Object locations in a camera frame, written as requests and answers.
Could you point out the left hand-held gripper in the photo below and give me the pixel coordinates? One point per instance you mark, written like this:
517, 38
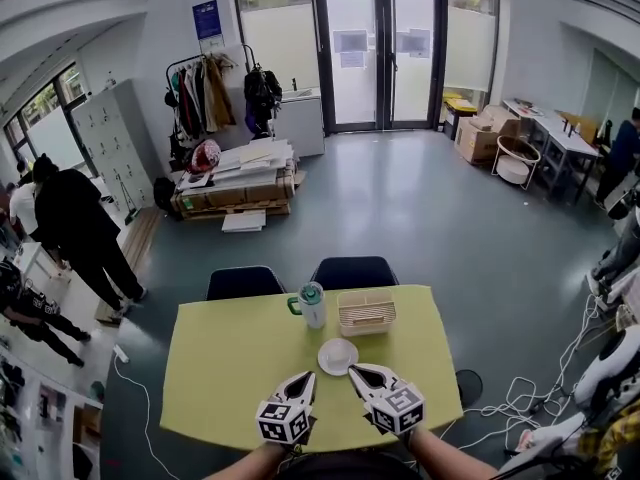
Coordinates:
282, 420

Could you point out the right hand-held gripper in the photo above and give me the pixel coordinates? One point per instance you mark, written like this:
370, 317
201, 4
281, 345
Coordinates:
397, 408

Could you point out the white round plate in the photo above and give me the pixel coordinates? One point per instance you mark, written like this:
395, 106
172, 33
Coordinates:
330, 369

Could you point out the person's right forearm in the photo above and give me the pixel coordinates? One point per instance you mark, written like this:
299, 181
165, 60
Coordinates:
445, 455

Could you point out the person's left forearm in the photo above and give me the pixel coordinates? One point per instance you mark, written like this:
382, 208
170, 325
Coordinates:
250, 465

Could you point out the table with yellow cloth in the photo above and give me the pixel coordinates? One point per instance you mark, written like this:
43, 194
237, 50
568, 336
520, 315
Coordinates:
225, 368

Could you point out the beige slatted basket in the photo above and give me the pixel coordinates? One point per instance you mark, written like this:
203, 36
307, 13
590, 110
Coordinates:
365, 325

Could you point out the person's black shirt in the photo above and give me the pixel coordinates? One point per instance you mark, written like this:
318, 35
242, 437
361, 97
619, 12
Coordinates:
350, 468

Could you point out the black mesh wastebasket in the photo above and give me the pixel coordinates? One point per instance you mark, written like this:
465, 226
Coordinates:
470, 385

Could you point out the dark blue chair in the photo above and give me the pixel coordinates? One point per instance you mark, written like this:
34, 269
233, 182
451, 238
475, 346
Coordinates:
352, 273
245, 283

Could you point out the white flat board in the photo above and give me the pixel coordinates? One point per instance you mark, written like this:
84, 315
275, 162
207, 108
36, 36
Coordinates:
244, 221

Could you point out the white pink cloth bundle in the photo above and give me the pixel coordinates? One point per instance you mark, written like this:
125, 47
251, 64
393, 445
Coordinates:
550, 433

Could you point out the white power strip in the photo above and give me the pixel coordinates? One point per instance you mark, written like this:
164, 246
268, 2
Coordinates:
121, 353

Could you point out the wooden pallet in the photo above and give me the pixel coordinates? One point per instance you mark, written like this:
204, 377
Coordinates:
235, 213

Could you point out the long flat cardboard boxes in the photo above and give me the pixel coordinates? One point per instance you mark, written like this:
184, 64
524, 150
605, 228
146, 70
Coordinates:
230, 197

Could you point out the wooden plank stack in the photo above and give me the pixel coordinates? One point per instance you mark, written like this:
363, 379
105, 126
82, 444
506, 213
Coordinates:
140, 248

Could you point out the small cardboard box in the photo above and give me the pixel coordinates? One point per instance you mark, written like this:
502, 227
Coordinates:
87, 423

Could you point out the stack of white boards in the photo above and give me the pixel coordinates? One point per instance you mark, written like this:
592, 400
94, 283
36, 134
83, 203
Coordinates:
250, 160

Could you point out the black bag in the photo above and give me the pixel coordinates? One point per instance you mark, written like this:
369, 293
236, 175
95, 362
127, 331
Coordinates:
164, 195

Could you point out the green broom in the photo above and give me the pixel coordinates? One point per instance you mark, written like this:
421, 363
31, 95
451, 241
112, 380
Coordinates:
131, 215

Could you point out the red patterned helmet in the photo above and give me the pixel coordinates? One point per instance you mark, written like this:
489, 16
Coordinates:
205, 157

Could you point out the white storage shelf unit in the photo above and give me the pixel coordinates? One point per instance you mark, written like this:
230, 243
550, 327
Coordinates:
45, 418

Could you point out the large cardboard box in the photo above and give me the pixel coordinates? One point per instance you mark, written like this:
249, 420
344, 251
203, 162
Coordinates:
475, 143

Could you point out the white chest freezer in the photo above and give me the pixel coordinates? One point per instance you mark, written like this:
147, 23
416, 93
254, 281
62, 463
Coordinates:
302, 125

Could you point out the black bin yellow lid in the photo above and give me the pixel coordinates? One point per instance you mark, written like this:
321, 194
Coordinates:
457, 118

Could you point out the black framed glass double door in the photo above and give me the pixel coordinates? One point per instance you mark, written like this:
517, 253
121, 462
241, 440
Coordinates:
382, 98

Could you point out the open cardboard box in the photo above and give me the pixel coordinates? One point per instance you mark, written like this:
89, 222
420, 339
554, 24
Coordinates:
500, 120

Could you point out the black hanging backpack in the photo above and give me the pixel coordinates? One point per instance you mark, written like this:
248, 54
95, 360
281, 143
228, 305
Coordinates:
262, 93

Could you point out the white black cone device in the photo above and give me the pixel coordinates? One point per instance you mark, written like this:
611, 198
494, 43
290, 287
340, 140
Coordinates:
622, 205

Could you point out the row of hanging clothes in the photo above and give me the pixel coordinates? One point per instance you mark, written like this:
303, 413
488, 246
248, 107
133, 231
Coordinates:
200, 98

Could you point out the white workbench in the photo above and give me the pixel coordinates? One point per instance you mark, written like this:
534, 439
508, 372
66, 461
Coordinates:
530, 110
570, 140

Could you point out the white metal locker cabinet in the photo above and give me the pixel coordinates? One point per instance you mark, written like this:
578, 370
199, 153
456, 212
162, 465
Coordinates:
115, 133

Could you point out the white paper notice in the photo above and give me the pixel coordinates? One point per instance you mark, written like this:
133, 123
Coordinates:
412, 43
350, 41
352, 60

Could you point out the black clothes rack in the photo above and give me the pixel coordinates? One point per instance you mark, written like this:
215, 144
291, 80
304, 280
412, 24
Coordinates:
168, 78

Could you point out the blue wall poster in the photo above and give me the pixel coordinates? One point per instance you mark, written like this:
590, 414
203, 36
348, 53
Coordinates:
206, 18

